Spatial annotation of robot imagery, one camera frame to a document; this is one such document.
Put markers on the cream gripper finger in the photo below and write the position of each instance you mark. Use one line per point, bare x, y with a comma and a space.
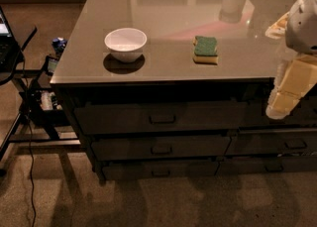
294, 79

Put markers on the drawer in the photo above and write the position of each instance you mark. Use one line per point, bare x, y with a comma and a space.
140, 170
272, 143
160, 147
159, 117
267, 165

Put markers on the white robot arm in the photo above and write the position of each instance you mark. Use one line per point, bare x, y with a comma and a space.
299, 28

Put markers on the dark drawer cabinet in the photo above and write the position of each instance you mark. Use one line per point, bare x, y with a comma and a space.
166, 73

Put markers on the green yellow sponge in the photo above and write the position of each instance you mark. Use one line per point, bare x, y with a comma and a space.
205, 50

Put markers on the white bowl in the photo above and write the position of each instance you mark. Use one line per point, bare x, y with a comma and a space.
126, 44

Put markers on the blue capped bottle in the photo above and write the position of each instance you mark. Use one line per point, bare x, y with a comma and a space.
59, 44

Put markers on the black side table stand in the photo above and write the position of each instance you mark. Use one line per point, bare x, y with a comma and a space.
27, 83

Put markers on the laptop computer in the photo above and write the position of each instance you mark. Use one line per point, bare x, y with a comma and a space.
9, 48

